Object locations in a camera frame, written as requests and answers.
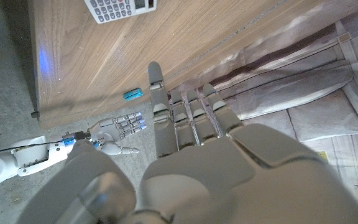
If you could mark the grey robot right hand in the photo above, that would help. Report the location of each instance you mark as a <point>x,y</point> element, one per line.
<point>110,130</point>

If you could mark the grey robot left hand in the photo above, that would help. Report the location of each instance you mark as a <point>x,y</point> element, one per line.
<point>216,186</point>

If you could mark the small grey white calculator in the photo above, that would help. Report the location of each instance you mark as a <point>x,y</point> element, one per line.
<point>120,9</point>

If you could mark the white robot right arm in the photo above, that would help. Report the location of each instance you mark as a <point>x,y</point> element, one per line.
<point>11,158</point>

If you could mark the small teal plastic case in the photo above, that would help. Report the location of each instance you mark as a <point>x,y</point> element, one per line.
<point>133,94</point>

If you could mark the printed sofa room backdrop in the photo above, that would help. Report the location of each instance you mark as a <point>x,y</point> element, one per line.
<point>306,77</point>

